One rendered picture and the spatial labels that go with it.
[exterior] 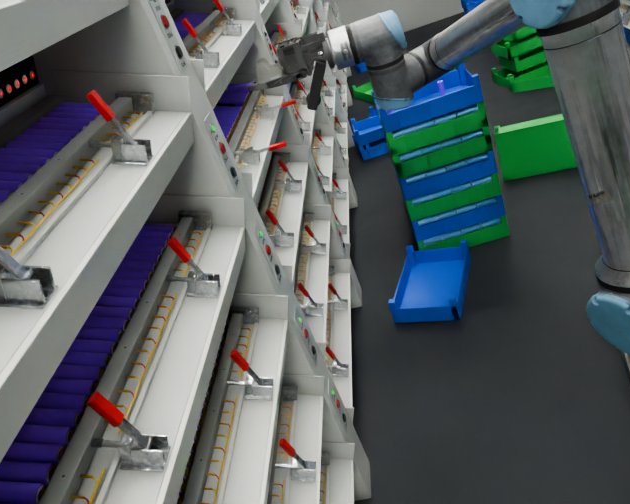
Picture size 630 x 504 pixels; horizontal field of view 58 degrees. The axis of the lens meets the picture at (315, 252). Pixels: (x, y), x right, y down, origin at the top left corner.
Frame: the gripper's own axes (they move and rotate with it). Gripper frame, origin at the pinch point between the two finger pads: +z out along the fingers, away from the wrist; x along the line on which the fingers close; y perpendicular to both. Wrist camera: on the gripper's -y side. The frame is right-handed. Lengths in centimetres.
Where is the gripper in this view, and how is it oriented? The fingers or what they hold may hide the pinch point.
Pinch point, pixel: (254, 87)
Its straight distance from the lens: 143.3
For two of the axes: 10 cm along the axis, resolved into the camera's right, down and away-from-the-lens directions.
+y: -3.1, -8.1, -5.0
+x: 0.0, 5.2, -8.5
